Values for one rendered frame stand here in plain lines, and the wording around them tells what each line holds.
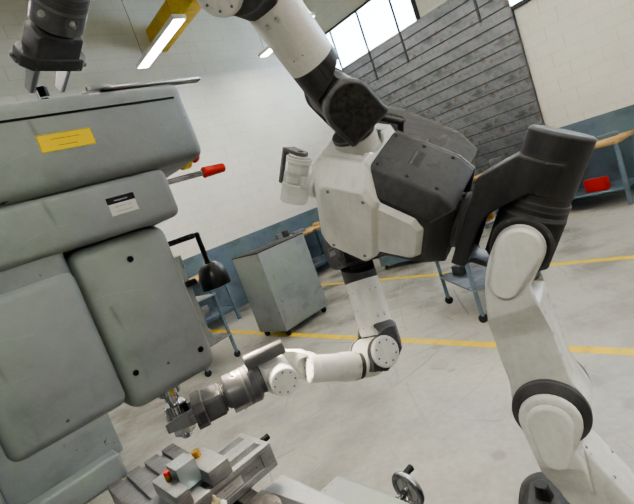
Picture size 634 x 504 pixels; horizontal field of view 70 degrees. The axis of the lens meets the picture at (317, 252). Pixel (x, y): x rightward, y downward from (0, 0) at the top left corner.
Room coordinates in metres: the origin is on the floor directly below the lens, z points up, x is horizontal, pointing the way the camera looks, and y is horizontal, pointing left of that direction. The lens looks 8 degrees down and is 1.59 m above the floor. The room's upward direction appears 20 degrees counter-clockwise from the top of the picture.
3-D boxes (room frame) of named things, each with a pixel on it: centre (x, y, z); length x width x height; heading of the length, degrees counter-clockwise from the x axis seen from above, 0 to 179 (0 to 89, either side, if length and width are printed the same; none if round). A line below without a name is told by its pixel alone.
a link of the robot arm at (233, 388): (0.96, 0.31, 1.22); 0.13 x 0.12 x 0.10; 17
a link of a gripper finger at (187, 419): (0.91, 0.39, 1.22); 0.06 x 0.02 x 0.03; 107
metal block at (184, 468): (1.05, 0.49, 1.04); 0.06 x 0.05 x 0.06; 41
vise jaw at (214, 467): (1.09, 0.45, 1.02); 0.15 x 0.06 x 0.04; 41
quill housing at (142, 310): (0.93, 0.40, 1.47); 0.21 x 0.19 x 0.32; 39
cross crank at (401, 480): (1.25, 0.01, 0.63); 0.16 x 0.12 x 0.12; 129
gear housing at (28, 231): (0.91, 0.43, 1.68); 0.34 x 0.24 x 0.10; 129
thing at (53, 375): (0.82, 0.55, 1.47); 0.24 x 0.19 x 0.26; 39
